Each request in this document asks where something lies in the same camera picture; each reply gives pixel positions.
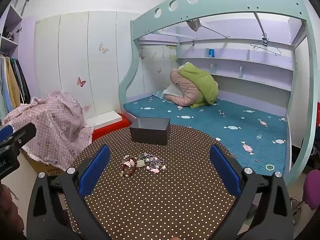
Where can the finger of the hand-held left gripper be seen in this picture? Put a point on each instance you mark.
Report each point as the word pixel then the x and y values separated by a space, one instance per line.
pixel 23 135
pixel 5 132

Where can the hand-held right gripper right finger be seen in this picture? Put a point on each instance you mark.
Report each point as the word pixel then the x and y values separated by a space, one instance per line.
pixel 225 170

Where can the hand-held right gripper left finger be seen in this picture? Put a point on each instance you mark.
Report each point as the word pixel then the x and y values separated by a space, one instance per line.
pixel 95 170

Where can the candies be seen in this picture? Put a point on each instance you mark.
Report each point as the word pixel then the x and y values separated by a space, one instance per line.
pixel 140 164

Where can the clear plastic box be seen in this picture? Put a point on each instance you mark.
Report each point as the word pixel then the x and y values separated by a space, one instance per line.
pixel 147 135

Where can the person's left forearm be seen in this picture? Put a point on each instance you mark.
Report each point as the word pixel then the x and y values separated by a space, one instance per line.
pixel 8 210

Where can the pink checked blanket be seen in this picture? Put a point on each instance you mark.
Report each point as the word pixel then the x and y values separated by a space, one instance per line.
pixel 50 125

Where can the red ottoman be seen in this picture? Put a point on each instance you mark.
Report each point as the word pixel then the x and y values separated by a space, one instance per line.
pixel 110 130

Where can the blue candy print mattress cover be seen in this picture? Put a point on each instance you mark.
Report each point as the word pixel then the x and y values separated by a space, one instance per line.
pixel 205 127

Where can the row of hanging clothes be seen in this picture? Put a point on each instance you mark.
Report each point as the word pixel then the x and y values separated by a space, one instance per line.
pixel 12 85

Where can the white board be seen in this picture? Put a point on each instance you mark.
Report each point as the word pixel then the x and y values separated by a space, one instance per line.
pixel 103 118

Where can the brown polka dot tablecloth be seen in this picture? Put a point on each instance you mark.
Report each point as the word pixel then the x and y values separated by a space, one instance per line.
pixel 155 200

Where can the pink butterfly sticker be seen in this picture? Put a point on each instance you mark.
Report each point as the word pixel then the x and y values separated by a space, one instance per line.
pixel 80 82

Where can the green jacket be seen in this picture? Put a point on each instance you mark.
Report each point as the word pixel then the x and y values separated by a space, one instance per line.
pixel 202 85

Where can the white wardrobe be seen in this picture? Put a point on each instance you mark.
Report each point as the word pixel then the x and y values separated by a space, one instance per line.
pixel 72 60

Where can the purple chair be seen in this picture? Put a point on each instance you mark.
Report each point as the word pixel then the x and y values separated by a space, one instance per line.
pixel 312 190

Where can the white pillow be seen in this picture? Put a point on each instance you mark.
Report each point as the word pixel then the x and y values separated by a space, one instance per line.
pixel 172 91

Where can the open closet shelf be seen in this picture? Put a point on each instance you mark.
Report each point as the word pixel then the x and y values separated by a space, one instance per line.
pixel 10 30

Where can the red cloth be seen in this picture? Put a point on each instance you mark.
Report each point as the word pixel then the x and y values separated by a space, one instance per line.
pixel 318 115

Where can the small blue box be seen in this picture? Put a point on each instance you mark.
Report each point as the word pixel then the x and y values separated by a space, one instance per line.
pixel 210 52

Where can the white butterfly sticker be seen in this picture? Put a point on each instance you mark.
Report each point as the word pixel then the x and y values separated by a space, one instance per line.
pixel 103 48

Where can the black hanging tag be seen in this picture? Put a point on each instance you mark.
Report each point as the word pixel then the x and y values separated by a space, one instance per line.
pixel 264 41

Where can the grey hanging cloth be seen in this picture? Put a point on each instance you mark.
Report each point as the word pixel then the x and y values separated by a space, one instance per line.
pixel 193 24

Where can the lilac wall shelf unit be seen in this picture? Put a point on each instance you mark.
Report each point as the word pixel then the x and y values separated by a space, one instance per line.
pixel 250 77

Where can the teal bunk bed frame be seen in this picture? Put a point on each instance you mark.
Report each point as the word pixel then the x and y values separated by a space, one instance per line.
pixel 140 30

